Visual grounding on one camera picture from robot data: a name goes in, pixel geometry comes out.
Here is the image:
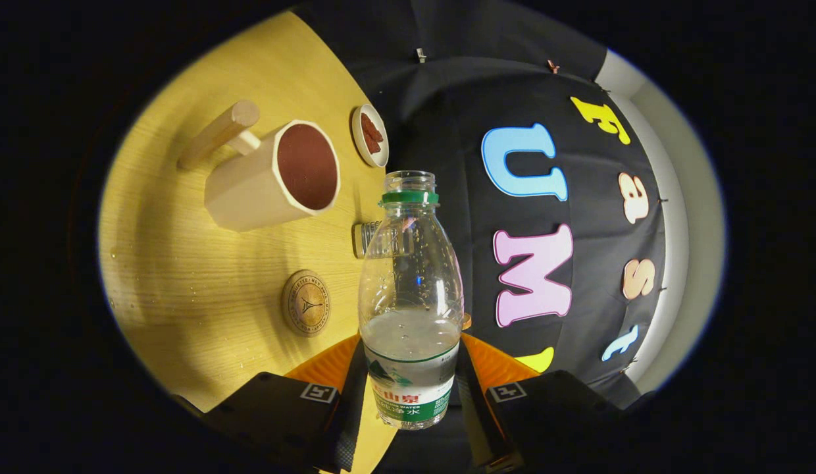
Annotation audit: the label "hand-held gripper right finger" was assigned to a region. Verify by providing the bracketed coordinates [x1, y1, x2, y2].
[455, 332, 625, 474]

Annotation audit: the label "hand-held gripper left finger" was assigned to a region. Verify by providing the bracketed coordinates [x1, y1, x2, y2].
[199, 333, 369, 474]

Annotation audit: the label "round wooden coaster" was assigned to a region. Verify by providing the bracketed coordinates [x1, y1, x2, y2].
[281, 270, 331, 338]

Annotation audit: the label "clear plastic juice bottle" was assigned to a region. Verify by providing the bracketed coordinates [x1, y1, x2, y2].
[358, 171, 465, 431]

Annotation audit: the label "beige wooden cup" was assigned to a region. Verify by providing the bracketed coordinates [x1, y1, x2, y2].
[178, 100, 341, 232]

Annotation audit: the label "small clear glass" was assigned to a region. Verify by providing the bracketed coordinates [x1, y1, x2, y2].
[353, 222, 382, 259]

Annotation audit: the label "wooden table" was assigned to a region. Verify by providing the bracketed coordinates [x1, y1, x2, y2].
[99, 10, 399, 474]

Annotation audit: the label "small white plate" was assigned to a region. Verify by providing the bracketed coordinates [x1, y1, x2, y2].
[351, 104, 390, 168]

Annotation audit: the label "red-brown food slices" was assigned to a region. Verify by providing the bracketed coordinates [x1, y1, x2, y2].
[361, 113, 384, 154]

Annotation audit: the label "black backdrop cloth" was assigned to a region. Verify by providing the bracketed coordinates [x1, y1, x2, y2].
[293, 0, 672, 461]

